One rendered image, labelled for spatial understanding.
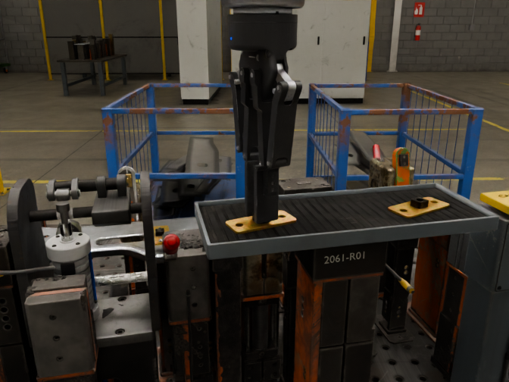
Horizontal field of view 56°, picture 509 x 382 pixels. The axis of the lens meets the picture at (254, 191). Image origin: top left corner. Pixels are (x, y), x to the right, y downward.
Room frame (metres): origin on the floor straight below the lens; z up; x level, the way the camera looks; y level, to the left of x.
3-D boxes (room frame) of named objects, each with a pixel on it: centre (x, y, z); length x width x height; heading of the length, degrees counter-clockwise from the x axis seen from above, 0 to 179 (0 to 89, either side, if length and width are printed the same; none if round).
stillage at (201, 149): (3.24, 0.45, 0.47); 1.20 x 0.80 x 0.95; 0
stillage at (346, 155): (3.21, -0.85, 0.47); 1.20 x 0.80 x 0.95; 2
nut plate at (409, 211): (0.59, -0.22, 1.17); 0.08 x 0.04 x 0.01; 121
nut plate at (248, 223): (0.54, -0.01, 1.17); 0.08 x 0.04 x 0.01; 117
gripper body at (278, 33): (0.55, -0.01, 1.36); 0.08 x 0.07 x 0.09; 27
